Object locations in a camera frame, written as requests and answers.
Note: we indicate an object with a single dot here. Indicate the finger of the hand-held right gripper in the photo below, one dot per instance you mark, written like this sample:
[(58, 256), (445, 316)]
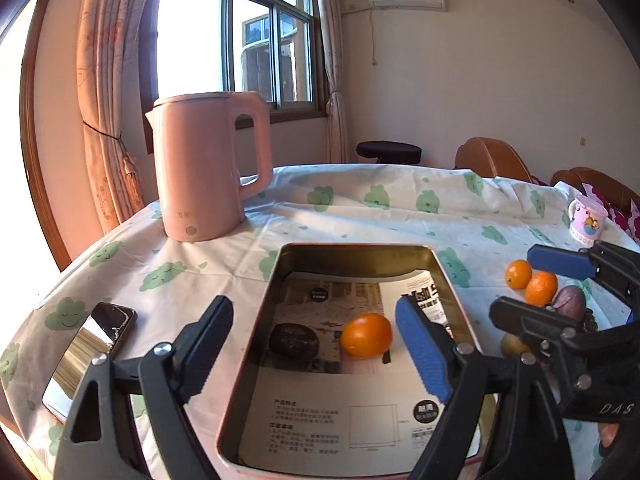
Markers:
[(560, 261), (530, 320)]

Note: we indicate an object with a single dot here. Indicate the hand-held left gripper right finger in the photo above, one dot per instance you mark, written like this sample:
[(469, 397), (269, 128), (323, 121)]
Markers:
[(422, 345)]

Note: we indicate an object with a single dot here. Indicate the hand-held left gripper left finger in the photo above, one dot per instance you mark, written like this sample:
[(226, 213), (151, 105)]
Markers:
[(200, 360)]

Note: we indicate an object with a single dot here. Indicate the pale yellow round fruit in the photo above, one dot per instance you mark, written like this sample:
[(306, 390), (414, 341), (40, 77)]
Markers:
[(512, 346)]

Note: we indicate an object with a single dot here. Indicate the dimpled orange mandarin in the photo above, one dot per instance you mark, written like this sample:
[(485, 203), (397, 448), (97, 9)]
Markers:
[(541, 287)]

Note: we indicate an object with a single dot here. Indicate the rectangular metal tin box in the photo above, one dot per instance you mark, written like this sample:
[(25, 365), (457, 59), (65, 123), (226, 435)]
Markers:
[(350, 259)]

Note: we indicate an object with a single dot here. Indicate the person's right hand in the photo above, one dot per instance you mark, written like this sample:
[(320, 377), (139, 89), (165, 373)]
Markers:
[(610, 436)]

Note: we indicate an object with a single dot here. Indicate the purple passion fruit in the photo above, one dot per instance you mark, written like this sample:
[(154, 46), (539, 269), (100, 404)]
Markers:
[(570, 300)]

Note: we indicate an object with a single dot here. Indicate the small orange mandarin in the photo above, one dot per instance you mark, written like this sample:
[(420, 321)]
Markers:
[(517, 274)]

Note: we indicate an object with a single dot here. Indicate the pink cartoon mug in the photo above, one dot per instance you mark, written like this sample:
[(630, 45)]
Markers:
[(587, 225)]

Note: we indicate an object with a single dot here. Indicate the smooth orange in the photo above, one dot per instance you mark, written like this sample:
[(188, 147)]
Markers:
[(365, 335)]

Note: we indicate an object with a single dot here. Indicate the floral white purple cushion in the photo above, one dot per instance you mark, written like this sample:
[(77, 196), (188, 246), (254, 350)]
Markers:
[(627, 222)]

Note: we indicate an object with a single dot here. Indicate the brown leather sofa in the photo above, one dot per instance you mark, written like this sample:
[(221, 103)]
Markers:
[(590, 177)]

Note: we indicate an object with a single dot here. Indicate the dark round fruit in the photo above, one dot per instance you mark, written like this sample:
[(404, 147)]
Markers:
[(294, 341)]

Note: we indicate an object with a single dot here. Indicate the printed paper leaflet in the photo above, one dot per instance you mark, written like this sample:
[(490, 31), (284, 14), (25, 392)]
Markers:
[(310, 410)]

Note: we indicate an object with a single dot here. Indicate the brown leather armchair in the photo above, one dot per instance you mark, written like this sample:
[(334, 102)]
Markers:
[(492, 157)]

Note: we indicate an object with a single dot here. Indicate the black smartphone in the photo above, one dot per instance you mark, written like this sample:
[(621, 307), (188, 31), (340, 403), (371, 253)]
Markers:
[(75, 360)]

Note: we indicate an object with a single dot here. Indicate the cloud print white tablecloth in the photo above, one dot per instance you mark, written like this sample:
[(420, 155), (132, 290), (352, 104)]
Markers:
[(350, 220)]

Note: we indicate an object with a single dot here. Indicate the pink electric kettle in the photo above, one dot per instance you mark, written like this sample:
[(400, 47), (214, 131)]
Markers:
[(200, 170)]

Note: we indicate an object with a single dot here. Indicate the black round stool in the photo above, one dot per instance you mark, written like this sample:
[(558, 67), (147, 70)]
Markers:
[(387, 151)]

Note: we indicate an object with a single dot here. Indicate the curtain tieback tassel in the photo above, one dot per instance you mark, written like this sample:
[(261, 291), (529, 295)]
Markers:
[(131, 170)]

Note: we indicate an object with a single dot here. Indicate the pink patterned curtain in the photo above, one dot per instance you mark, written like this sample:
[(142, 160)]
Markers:
[(105, 110)]

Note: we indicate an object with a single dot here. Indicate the beige narrow curtain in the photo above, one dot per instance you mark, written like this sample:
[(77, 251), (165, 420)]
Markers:
[(335, 85)]

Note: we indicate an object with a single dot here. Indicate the sliding glass window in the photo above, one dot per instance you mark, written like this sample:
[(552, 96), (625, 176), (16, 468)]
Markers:
[(200, 35)]

